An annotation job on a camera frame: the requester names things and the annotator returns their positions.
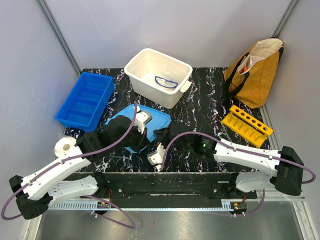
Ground yellow canvas tote bag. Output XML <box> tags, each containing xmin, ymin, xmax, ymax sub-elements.
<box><xmin>223</xmin><ymin>37</ymin><xmax>284</xmax><ymax>109</ymax></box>

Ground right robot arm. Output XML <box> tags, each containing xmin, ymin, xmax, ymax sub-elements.
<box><xmin>148</xmin><ymin>123</ymin><xmax>304</xmax><ymax>198</ymax></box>

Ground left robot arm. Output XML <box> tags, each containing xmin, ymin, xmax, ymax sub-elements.
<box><xmin>9</xmin><ymin>110</ymin><xmax>152</xmax><ymax>220</ymax></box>

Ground clear test tube left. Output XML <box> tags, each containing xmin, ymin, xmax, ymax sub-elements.
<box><xmin>109</xmin><ymin>155</ymin><xmax>131</xmax><ymax>160</ymax></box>

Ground white plastic tub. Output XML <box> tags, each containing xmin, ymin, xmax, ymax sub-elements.
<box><xmin>124</xmin><ymin>48</ymin><xmax>193</xmax><ymax>109</ymax></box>

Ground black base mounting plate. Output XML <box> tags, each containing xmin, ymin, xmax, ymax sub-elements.
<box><xmin>93</xmin><ymin>172</ymin><xmax>257</xmax><ymax>209</ymax></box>

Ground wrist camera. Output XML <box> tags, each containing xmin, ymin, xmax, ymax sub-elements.
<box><xmin>147</xmin><ymin>143</ymin><xmax>165</xmax><ymax>172</ymax></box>
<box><xmin>133</xmin><ymin>110</ymin><xmax>152</xmax><ymax>134</ymax></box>

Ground packet of gloves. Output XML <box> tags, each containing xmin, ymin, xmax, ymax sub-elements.
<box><xmin>158</xmin><ymin>81</ymin><xmax>178</xmax><ymax>92</ymax></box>

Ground blue divided organizer tray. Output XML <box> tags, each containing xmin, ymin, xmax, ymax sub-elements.
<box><xmin>55</xmin><ymin>72</ymin><xmax>115</xmax><ymax>132</ymax></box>

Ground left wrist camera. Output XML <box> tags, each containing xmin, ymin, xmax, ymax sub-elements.
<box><xmin>133</xmin><ymin>110</ymin><xmax>152</xmax><ymax>134</ymax></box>

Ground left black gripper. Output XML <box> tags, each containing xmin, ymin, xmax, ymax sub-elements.
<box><xmin>112</xmin><ymin>122</ymin><xmax>151</xmax><ymax>154</ymax></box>

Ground clear test tube right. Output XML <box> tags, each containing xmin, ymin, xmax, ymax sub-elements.
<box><xmin>221</xmin><ymin>123</ymin><xmax>232</xmax><ymax>142</ymax></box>

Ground box inside tote bag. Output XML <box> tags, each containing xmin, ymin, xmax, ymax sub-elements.
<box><xmin>240</xmin><ymin>55</ymin><xmax>265</xmax><ymax>74</ymax></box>

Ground white tape roll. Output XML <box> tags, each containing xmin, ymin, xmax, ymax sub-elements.
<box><xmin>54</xmin><ymin>136</ymin><xmax>77</xmax><ymax>158</ymax></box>

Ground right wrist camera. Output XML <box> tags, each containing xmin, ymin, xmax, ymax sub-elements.
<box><xmin>147</xmin><ymin>143</ymin><xmax>165</xmax><ymax>172</ymax></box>

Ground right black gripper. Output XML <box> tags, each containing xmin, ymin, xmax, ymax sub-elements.
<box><xmin>153</xmin><ymin>126</ymin><xmax>192</xmax><ymax>158</ymax></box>

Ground yellow test tube rack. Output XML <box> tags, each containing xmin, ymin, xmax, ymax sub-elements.
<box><xmin>221</xmin><ymin>105</ymin><xmax>274</xmax><ymax>148</ymax></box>

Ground light blue plastic lid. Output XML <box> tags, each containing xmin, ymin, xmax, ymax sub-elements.
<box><xmin>98</xmin><ymin>104</ymin><xmax>171</xmax><ymax>148</ymax></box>

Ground blue safety glasses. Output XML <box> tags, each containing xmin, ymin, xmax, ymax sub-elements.
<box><xmin>154</xmin><ymin>76</ymin><xmax>179</xmax><ymax>89</ymax></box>

